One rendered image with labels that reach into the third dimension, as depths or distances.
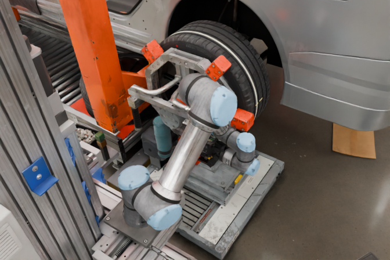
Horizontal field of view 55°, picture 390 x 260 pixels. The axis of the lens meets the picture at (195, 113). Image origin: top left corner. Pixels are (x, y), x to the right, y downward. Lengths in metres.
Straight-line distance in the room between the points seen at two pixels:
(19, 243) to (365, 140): 2.52
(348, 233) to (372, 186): 0.44
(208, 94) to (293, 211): 1.52
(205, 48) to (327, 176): 1.42
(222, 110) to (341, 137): 2.00
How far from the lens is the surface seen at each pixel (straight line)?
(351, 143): 3.07
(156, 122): 2.03
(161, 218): 1.28
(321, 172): 2.81
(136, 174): 1.38
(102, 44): 2.04
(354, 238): 2.55
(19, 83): 1.08
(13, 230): 1.21
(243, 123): 1.79
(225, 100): 1.17
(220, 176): 2.41
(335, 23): 1.77
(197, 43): 1.82
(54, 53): 3.87
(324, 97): 1.98
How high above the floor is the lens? 2.07
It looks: 40 degrees down
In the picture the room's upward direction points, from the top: 4 degrees counter-clockwise
